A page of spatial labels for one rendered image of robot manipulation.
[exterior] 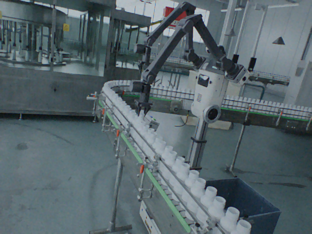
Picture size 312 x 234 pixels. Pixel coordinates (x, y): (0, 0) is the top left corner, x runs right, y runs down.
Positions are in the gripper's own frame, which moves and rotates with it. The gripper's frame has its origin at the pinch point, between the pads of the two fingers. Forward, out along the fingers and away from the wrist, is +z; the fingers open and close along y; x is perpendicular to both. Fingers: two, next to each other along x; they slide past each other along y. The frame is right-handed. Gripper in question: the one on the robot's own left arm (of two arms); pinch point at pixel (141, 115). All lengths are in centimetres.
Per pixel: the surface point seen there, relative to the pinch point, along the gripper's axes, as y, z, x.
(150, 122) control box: 12.8, 8.3, 11.4
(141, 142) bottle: -2.8, 12.1, -14.1
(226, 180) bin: 44, 24, -41
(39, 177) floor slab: -54, 121, 128
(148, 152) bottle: -2.6, 12.5, -26.0
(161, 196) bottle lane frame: -5, 21, -53
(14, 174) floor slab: -80, 122, 136
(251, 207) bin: 53, 33, -56
